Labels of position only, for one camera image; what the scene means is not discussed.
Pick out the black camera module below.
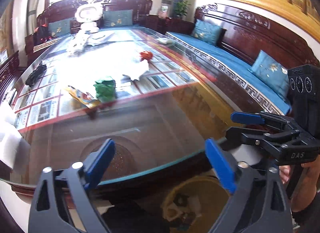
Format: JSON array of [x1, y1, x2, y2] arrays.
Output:
[[287, 64, 319, 139]]

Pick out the blue embroidered cushion near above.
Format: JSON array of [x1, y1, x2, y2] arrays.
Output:
[[248, 50, 289, 100]]

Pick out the white robot toy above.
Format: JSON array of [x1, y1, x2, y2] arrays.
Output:
[[75, 3, 103, 33]]

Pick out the orange snack wrapper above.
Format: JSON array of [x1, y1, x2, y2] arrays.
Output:
[[66, 85, 100, 108]]

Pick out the teal rear cushion right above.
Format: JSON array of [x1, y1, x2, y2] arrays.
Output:
[[103, 9, 133, 27]]

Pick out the person's hand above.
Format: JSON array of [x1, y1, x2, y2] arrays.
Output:
[[279, 165, 291, 184]]

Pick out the potted green plant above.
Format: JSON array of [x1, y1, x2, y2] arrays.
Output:
[[174, 1, 190, 19]]

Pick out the silver smartphone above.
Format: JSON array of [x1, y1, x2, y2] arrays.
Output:
[[3, 88, 17, 105]]

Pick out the teal cushion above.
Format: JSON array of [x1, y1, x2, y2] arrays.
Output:
[[48, 18, 73, 38], [103, 9, 133, 27]]

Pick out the white crumpled plastic bag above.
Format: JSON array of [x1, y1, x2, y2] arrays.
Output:
[[67, 30, 90, 55]]

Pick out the black cable bundle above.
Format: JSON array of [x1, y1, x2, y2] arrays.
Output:
[[24, 63, 48, 87]]

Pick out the blue embroidered cushion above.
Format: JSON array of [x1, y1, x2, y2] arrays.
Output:
[[191, 19, 223, 46], [248, 50, 289, 100]]

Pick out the red crumpled wrapper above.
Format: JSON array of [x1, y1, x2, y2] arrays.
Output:
[[139, 51, 153, 62]]

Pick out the teal rear cushion left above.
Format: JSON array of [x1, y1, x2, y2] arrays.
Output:
[[48, 18, 73, 38]]

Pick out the yellow trash bin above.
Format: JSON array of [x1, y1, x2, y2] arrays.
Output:
[[162, 176, 229, 232]]

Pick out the blue embroidered cushion far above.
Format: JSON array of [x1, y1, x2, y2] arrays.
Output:
[[191, 19, 223, 46]]

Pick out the green paper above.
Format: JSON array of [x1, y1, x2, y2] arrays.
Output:
[[94, 77, 116, 103]]

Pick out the white paper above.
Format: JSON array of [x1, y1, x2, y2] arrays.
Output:
[[121, 59, 149, 81]]

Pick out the dark wood long sofa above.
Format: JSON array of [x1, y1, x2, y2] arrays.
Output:
[[165, 3, 319, 115]]

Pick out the clear plastic wrapper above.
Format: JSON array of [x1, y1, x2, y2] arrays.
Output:
[[155, 38, 175, 46]]

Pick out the dark wood rear sofa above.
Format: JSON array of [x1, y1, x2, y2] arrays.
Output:
[[25, 0, 152, 63]]

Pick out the blue white wipes pack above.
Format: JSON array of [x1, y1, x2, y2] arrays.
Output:
[[86, 31, 116, 46]]

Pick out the white foam corner piece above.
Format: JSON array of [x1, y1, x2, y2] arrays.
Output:
[[1, 121, 30, 174]]

